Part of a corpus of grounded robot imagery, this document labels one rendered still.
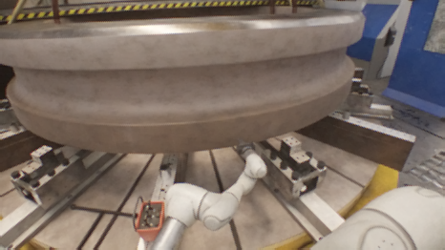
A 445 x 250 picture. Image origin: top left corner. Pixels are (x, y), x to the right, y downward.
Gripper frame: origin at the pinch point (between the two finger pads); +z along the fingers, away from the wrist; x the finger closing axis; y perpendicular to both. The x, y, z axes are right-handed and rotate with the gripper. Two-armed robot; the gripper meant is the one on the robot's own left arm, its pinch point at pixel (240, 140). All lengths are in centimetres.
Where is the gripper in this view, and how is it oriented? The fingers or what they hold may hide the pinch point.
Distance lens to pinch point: 172.8
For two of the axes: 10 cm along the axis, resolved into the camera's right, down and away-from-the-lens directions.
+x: -9.6, 1.5, -2.4
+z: -2.8, -4.3, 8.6
